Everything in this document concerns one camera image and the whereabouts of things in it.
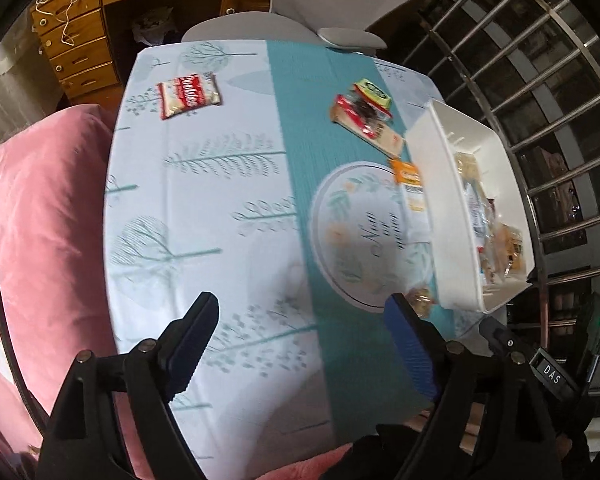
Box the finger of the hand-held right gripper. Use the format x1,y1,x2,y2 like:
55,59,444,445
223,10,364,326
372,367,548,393
478,316,536,361

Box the metal railing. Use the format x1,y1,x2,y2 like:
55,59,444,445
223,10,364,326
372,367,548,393
400,0,600,411

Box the yellow green packet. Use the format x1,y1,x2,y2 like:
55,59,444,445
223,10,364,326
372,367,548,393
352,78,393,111

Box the white cable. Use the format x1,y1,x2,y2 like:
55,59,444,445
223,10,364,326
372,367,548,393
32,0,88,46

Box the beige packet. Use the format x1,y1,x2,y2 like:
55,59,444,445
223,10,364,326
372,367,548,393
365,122,406,156

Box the pile of mixed packets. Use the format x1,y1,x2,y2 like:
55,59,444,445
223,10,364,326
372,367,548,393
452,152,526,286

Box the crumpled plastic bag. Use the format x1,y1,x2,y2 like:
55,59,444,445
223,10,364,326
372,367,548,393
130,7,176,46

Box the beige lace cloth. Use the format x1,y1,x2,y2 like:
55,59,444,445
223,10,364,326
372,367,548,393
0,35,63,156

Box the orange white packet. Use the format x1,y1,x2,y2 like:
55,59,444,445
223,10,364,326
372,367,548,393
389,158,428,231

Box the wooden desk with drawers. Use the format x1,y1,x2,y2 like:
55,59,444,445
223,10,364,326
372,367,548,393
30,0,281,106

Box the black cable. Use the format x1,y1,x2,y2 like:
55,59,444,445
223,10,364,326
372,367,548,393
0,230,51,431

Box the white plastic bin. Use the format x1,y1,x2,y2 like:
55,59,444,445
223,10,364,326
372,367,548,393
405,99,537,315

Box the tree print tablecloth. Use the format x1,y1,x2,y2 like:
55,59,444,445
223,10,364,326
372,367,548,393
102,37,511,476

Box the small brown cracker packet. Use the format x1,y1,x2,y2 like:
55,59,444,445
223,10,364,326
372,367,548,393
405,287,438,318

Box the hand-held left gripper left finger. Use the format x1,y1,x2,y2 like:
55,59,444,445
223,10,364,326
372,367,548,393
35,291,220,480

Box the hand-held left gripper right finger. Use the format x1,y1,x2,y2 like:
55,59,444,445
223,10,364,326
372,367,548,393
382,292,571,480

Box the orange red packet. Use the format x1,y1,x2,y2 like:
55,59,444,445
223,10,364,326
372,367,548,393
330,94,396,136

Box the red white packet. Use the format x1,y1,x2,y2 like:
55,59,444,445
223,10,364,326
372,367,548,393
157,72,223,121

